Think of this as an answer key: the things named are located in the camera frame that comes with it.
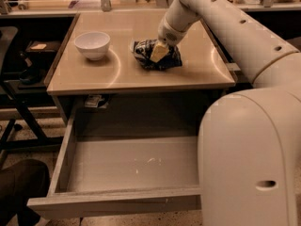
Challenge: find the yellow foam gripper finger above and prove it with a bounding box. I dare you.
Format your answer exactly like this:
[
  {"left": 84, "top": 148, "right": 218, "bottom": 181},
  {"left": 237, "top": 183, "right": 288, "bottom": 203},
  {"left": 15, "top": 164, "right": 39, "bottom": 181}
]
[{"left": 150, "top": 41, "right": 167, "bottom": 63}]

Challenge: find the blue chip bag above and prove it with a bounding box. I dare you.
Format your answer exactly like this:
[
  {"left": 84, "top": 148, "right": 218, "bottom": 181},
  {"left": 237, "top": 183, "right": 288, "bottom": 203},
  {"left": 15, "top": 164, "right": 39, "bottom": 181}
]
[{"left": 130, "top": 40, "right": 182, "bottom": 71}]

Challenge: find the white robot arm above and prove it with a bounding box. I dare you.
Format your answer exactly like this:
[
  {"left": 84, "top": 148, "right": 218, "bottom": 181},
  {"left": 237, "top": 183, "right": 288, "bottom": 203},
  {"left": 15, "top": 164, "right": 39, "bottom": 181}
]
[{"left": 158, "top": 0, "right": 301, "bottom": 226}]

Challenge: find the grey counter cabinet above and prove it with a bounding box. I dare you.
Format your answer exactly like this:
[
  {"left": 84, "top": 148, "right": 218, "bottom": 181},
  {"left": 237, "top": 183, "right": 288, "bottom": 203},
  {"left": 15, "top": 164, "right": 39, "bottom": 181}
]
[{"left": 47, "top": 9, "right": 235, "bottom": 121}]

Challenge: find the open grey drawer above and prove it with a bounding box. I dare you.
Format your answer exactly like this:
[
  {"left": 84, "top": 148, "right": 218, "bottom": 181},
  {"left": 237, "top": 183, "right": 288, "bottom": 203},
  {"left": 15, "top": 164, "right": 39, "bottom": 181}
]
[{"left": 28, "top": 107, "right": 200, "bottom": 219}]

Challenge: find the white ceramic bowl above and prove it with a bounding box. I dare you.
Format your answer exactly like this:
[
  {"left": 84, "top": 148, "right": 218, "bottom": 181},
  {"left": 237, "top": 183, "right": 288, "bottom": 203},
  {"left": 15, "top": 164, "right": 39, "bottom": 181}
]
[{"left": 74, "top": 31, "right": 110, "bottom": 60}]

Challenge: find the dark box on shelf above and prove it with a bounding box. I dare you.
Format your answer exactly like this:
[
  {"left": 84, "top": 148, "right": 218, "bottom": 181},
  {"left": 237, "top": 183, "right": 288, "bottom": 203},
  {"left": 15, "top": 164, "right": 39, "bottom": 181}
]
[{"left": 25, "top": 40, "right": 61, "bottom": 59}]

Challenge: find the black chair frame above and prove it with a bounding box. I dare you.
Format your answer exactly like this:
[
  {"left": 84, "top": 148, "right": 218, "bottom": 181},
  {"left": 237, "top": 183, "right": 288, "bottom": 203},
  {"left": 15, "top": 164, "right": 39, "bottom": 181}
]
[{"left": 0, "top": 26, "right": 63, "bottom": 166}]

